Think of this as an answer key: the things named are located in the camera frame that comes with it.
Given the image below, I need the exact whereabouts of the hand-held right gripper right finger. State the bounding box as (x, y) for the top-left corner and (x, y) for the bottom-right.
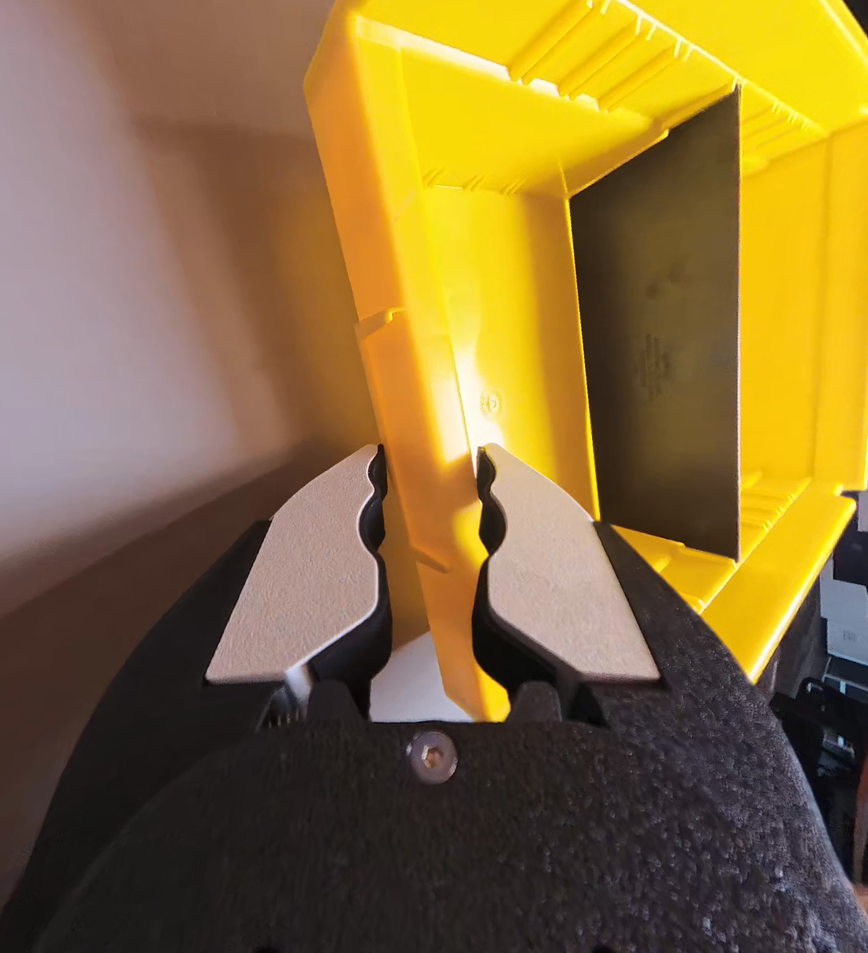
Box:
(471, 444), (662, 719)

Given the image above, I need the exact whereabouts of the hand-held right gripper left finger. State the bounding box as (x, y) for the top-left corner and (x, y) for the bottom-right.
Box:
(205, 444), (394, 719)

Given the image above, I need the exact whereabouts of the yellow plastic bin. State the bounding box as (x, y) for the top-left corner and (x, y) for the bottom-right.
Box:
(303, 0), (868, 725)

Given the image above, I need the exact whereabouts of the black bin divider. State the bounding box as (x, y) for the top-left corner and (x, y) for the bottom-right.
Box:
(568, 83), (743, 563)

